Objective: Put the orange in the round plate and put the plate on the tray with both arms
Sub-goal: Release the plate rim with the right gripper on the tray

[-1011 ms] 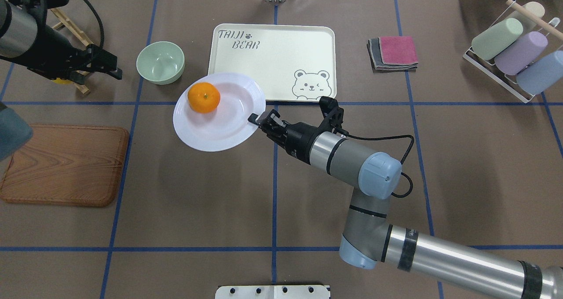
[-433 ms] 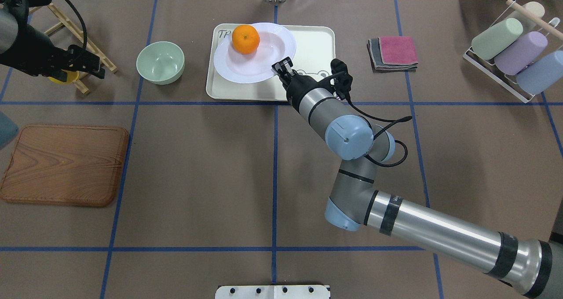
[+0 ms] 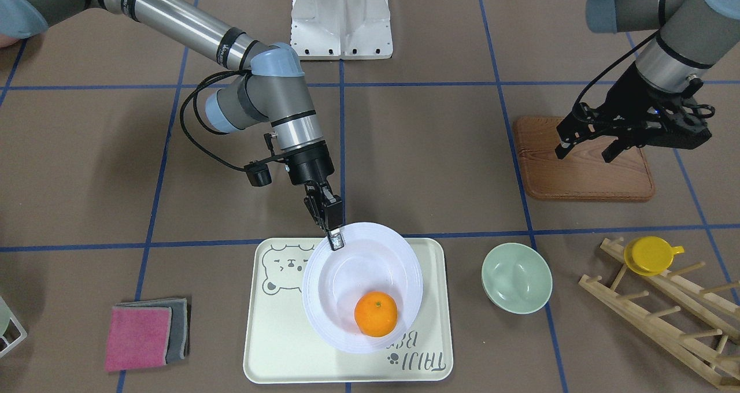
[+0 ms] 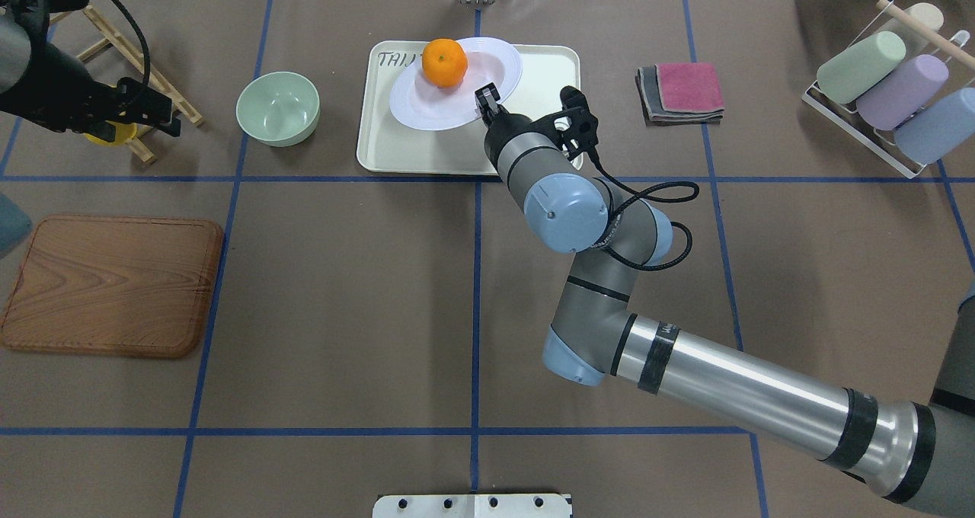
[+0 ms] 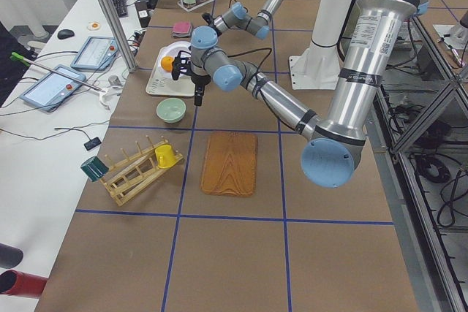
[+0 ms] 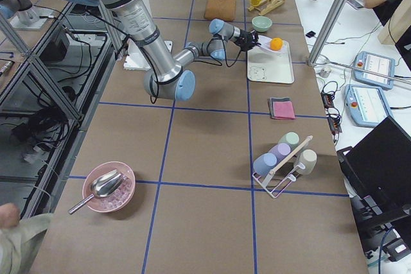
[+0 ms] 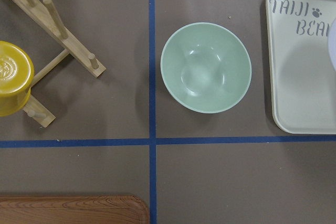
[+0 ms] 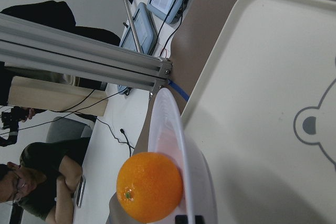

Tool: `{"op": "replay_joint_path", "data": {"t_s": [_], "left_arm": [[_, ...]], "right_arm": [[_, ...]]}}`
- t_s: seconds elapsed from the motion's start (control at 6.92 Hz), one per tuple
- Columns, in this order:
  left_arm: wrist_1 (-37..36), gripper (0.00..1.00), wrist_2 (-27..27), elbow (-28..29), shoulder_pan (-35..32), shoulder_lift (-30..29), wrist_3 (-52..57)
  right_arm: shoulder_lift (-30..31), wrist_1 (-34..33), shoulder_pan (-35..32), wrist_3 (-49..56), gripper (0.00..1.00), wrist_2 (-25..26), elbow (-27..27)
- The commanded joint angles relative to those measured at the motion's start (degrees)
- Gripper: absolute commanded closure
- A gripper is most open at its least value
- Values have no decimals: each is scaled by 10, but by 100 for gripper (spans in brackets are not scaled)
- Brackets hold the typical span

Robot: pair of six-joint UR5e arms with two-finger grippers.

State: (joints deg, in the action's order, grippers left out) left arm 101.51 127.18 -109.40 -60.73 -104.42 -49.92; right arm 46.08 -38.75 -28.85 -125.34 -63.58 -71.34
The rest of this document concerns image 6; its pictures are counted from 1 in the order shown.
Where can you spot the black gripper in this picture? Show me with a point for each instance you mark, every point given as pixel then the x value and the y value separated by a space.
pixel 245 36

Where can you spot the white round plate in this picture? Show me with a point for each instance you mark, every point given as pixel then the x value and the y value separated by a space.
pixel 265 43

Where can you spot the orange fruit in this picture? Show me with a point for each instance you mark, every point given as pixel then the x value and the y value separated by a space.
pixel 276 44

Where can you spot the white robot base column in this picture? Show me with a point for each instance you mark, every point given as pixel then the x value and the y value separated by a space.
pixel 135 60

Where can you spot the cream bear tray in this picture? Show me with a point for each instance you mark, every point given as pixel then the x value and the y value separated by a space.
pixel 265 66

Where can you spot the green ceramic bowl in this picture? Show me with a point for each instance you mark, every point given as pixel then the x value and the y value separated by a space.
pixel 261 23

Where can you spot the wooden cutting board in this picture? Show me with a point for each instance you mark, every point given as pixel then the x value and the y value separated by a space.
pixel 220 9

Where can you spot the small black sensor puck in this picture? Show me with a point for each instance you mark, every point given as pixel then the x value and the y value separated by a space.
pixel 310 34

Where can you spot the grey cloth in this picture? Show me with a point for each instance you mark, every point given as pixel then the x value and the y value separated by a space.
pixel 270 102

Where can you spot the pink cloth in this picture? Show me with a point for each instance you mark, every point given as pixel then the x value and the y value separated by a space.
pixel 283 110

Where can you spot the small metal weight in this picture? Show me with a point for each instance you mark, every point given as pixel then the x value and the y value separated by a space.
pixel 325 72

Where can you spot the green tumbler cup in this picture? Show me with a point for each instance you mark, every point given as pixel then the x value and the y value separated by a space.
pixel 291 139

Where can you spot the purple tumbler cup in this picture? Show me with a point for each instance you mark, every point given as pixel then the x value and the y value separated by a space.
pixel 280 151

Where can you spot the far teach pendant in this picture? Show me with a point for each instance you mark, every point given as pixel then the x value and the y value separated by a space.
pixel 373 69

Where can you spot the teach pendant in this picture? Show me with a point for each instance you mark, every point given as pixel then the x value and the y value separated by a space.
pixel 373 69
pixel 367 105

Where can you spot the blue tumbler cup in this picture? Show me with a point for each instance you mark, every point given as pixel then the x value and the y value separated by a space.
pixel 264 163

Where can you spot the beige tumbler cup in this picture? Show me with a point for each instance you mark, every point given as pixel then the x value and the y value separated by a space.
pixel 305 162

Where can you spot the near teach pendant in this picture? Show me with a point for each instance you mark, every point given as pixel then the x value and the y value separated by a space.
pixel 367 105

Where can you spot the black monitor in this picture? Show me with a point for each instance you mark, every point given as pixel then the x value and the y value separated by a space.
pixel 378 169

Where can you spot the metal scoop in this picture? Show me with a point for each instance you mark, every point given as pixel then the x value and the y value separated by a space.
pixel 101 187

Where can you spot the pink bowl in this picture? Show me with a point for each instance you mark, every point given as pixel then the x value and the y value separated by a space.
pixel 116 194

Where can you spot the standing person beige clothes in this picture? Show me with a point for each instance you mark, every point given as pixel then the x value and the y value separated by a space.
pixel 20 238

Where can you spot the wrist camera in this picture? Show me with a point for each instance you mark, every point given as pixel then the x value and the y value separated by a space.
pixel 254 36

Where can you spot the aluminium frame post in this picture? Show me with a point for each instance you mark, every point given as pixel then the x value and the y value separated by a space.
pixel 325 31

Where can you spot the white wire cup rack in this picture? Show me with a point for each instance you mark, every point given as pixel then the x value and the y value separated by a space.
pixel 284 173

